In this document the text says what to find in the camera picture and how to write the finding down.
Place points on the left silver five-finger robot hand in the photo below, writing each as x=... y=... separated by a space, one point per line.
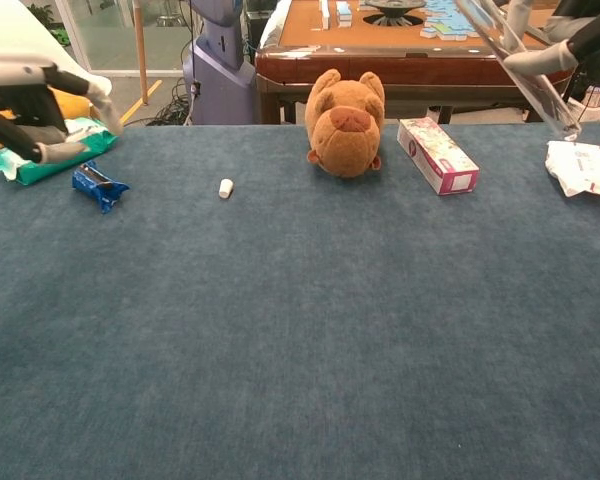
x=10 y=75

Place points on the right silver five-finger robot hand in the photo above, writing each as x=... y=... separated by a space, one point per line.
x=545 y=57

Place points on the transparent glass test tube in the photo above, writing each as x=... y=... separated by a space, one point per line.
x=545 y=95

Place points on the small white cap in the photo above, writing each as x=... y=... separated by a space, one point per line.
x=225 y=189

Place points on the white chair wooden legs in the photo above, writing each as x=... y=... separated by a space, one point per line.
x=10 y=25

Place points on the green potted plant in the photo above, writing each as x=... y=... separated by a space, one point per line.
x=42 y=15

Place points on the yellow duck plush toy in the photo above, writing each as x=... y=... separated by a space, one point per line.
x=75 y=105

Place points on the green wet wipes pack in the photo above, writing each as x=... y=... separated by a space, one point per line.
x=45 y=170

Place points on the blue mahjong tile pile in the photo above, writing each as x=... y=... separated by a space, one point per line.
x=445 y=27

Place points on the brown mahjong table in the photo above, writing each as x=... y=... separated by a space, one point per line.
x=430 y=65

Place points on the white tissue pack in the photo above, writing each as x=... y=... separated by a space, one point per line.
x=585 y=167

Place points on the blue snack wrapper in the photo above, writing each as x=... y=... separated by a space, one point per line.
x=97 y=187

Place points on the pink floral carton box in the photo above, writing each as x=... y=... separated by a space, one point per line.
x=435 y=155

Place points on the wide blue mahjong tile stack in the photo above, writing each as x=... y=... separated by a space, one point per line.
x=343 y=14

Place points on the brown capybara plush toy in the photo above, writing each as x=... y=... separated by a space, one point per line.
x=345 y=140

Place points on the blue table cloth mat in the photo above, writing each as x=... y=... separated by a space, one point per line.
x=300 y=325

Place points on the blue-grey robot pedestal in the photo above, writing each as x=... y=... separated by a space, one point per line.
x=220 y=75

